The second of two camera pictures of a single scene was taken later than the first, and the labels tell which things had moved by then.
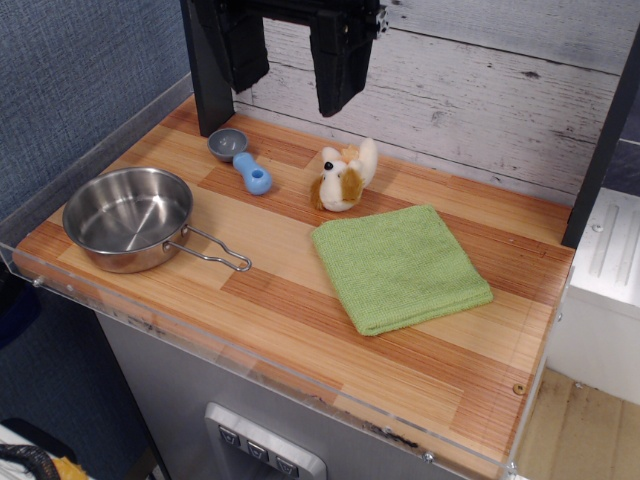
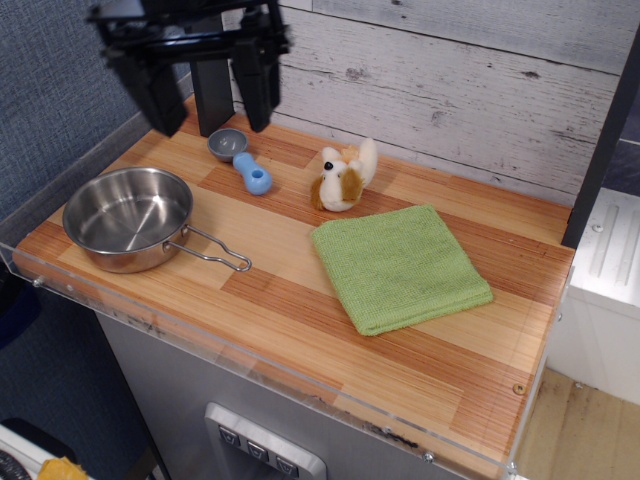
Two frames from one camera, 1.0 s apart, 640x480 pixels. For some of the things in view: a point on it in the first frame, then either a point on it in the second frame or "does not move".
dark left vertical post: x=209 y=63 does not move
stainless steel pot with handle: x=127 y=219 does not move
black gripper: x=342 y=34 → x=143 y=38
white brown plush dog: x=344 y=175 does not move
